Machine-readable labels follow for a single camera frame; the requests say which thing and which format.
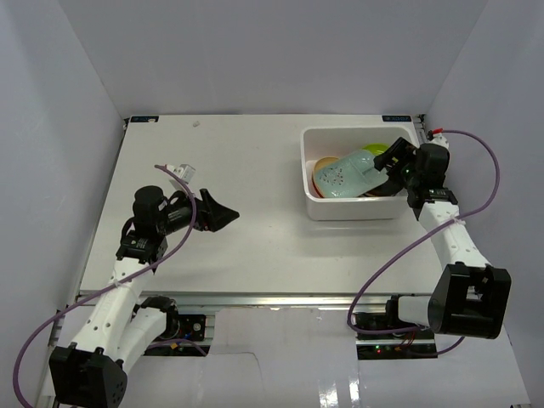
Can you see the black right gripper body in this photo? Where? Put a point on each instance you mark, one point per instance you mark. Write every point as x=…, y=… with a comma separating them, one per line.
x=409, y=175

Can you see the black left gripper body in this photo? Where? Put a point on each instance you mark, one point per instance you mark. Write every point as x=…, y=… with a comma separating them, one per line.
x=204, y=209

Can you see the lime green round plate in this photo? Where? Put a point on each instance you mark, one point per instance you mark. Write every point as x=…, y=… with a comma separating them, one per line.
x=376, y=149

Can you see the black round plate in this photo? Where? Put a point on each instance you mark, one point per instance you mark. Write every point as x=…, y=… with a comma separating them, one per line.
x=389, y=188

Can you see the pale green rectangular dish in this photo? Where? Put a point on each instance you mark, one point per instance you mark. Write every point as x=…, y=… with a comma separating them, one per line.
x=350, y=176

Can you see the tan round plate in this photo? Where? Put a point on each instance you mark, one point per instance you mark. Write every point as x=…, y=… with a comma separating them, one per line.
x=324, y=162

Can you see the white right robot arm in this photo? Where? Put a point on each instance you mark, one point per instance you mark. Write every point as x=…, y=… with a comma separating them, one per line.
x=470, y=298

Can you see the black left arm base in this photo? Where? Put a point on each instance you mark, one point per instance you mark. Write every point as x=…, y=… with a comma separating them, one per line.
x=187, y=342

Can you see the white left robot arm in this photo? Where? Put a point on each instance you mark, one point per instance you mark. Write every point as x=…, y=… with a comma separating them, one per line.
x=93, y=370

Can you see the white plastic bin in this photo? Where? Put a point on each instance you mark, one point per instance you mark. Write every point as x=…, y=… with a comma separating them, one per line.
x=318, y=142

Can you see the blue right label sticker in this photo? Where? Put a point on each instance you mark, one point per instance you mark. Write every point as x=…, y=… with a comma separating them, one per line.
x=396, y=118

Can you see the blue label sticker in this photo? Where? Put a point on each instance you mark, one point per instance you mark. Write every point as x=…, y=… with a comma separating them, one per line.
x=396, y=118
x=144, y=119

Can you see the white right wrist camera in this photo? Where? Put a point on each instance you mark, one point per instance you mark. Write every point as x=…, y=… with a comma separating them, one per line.
x=436, y=137

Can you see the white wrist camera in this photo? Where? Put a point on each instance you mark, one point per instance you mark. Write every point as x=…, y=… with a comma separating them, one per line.
x=185, y=172
x=436, y=137

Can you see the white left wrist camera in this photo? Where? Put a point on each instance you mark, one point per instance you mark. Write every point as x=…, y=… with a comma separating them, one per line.
x=185, y=172

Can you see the aluminium table frame rail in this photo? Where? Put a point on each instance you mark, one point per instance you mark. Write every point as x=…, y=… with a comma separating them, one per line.
x=218, y=301

